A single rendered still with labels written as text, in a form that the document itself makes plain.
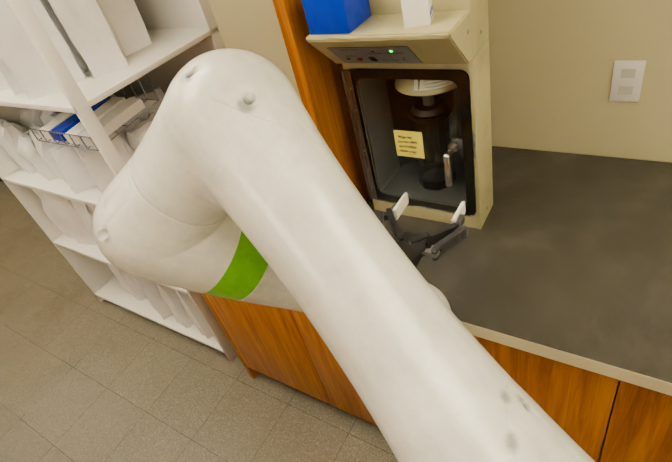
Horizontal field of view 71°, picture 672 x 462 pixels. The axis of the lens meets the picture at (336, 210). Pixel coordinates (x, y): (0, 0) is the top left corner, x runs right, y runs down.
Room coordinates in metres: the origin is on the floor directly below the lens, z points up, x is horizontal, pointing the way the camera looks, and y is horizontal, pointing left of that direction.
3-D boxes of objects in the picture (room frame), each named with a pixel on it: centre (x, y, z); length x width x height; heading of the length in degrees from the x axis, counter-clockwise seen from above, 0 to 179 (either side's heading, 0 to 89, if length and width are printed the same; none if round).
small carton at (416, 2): (0.91, -0.26, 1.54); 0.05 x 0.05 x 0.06; 66
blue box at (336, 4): (1.03, -0.12, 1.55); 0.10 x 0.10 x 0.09; 50
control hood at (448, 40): (0.96, -0.20, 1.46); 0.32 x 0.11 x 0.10; 50
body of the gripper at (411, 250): (0.70, -0.11, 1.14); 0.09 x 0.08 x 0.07; 140
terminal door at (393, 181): (1.00, -0.23, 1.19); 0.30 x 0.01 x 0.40; 49
